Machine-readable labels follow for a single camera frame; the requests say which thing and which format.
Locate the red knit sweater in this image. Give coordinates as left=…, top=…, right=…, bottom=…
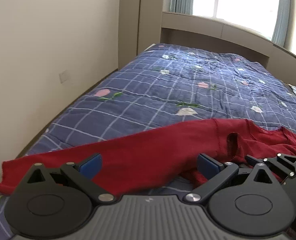
left=0, top=119, right=296, bottom=196

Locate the blue plaid floral quilt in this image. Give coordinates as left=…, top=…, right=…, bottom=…
left=0, top=44, right=296, bottom=239

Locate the right blue curtain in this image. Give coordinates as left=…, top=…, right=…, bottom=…
left=272, top=0, right=291, bottom=47

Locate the beige window sill cabinet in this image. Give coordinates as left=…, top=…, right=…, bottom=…
left=160, top=12, right=296, bottom=86

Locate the left beige wardrobe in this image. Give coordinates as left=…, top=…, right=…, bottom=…
left=118, top=0, right=163, bottom=69

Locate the window with white frame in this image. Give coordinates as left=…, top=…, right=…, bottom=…
left=192, top=0, right=279, bottom=40

